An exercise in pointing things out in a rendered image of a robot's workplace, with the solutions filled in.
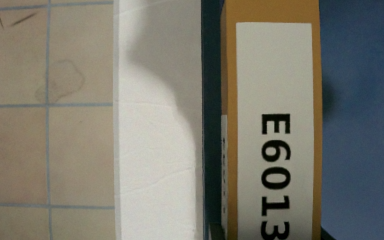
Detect tan welding electrode pack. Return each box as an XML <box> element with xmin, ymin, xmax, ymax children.
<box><xmin>219</xmin><ymin>0</ymin><xmax>322</xmax><ymax>240</ymax></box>

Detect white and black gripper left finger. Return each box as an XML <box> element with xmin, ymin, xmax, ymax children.
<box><xmin>209</xmin><ymin>222</ymin><xmax>225</xmax><ymax>240</ymax></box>

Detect dark blue low platform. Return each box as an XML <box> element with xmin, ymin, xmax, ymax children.
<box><xmin>201</xmin><ymin>0</ymin><xmax>384</xmax><ymax>240</ymax></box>

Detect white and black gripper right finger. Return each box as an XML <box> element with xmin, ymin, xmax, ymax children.
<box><xmin>320</xmin><ymin>227</ymin><xmax>336</xmax><ymax>240</ymax></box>

